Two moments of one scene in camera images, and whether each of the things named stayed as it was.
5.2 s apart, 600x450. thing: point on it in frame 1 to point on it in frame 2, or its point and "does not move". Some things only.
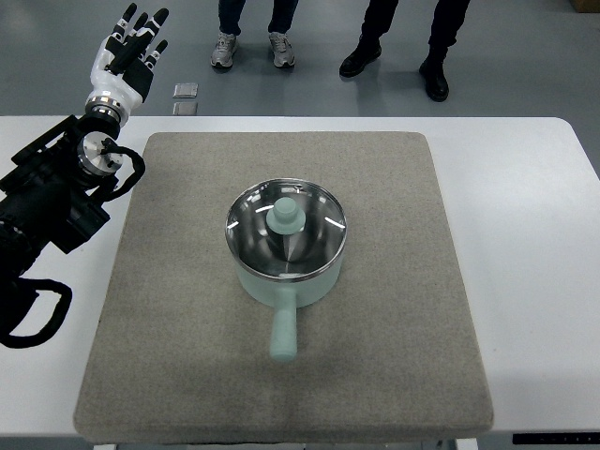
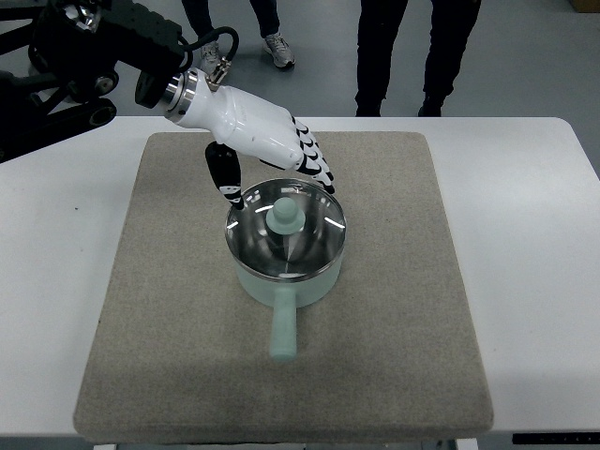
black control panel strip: (556, 438) does not move
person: (229, 13) to (199, 21)
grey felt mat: (390, 354) does not move
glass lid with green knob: (286, 229) does not move
